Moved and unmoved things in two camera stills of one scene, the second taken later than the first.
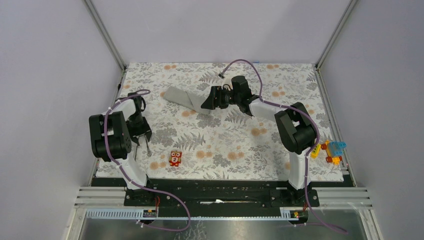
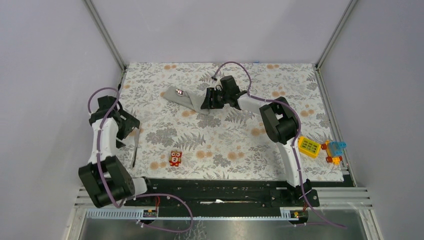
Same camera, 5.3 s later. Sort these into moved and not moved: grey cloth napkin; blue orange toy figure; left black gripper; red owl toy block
Moved: left black gripper
Not moved: blue orange toy figure; red owl toy block; grey cloth napkin
